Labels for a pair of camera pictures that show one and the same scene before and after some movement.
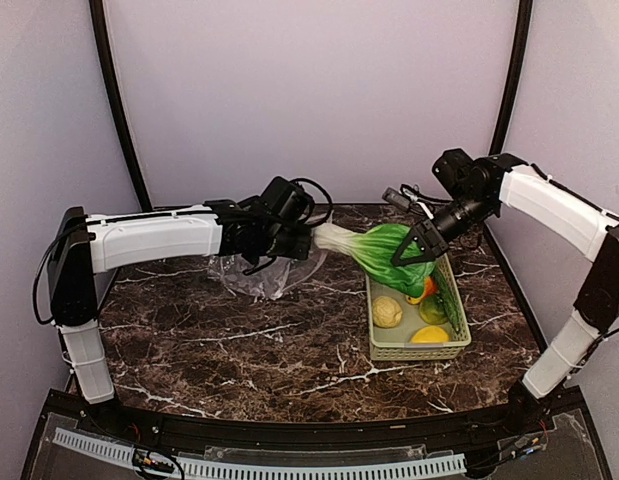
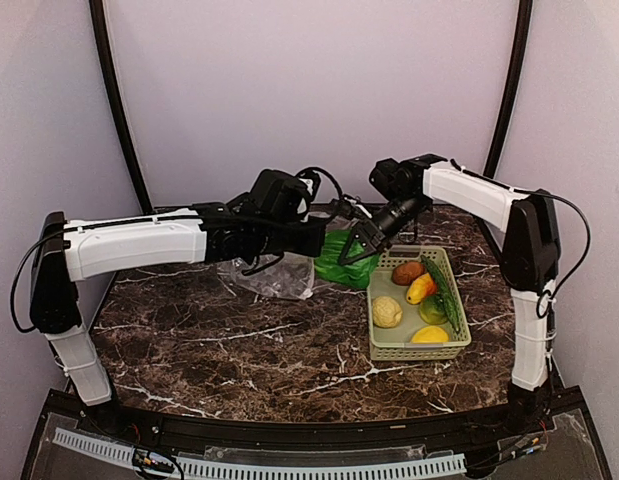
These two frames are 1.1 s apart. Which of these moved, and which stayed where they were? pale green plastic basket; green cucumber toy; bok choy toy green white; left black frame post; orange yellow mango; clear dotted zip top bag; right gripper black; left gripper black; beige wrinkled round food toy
Moved: clear dotted zip top bag; right gripper black; bok choy toy green white
Stayed: left black frame post; beige wrinkled round food toy; pale green plastic basket; left gripper black; green cucumber toy; orange yellow mango
